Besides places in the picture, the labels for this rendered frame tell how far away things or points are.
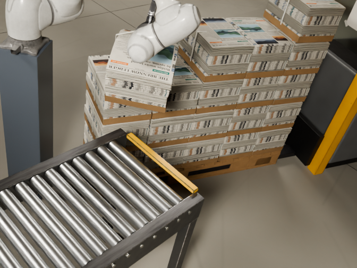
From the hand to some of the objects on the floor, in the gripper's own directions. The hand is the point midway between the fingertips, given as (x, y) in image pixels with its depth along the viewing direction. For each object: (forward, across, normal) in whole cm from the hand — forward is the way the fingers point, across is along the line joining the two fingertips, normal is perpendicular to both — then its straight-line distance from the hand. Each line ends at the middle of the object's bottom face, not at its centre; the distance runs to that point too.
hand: (152, 17), depth 179 cm
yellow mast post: (+88, +119, +143) cm, 206 cm away
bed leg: (-43, +133, +37) cm, 144 cm away
